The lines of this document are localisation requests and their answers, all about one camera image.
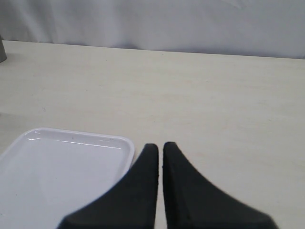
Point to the stainless steel cup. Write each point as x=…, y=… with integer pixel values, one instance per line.
x=3, y=55

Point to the white rectangular tray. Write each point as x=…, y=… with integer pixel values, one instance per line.
x=46, y=174

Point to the white backdrop curtain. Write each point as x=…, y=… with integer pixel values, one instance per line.
x=273, y=28

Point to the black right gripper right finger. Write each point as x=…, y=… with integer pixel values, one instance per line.
x=193, y=202

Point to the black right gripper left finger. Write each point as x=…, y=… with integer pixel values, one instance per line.
x=130, y=204

